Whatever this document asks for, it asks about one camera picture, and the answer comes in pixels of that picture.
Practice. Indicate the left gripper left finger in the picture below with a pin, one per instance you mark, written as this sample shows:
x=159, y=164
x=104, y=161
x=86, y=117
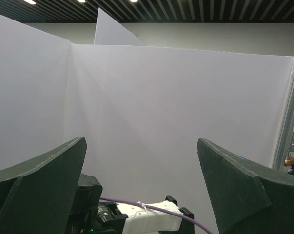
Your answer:
x=36, y=196

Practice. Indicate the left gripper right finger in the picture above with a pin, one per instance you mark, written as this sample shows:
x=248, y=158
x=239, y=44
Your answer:
x=246, y=197

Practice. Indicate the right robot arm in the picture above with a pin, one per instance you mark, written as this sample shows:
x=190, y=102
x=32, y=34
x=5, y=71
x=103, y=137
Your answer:
x=90, y=215

